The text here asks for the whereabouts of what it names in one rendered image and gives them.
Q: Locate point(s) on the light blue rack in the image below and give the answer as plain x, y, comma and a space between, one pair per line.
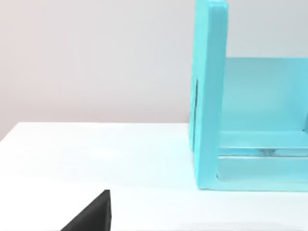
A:
240, 108

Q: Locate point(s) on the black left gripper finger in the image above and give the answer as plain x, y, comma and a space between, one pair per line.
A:
96, 214

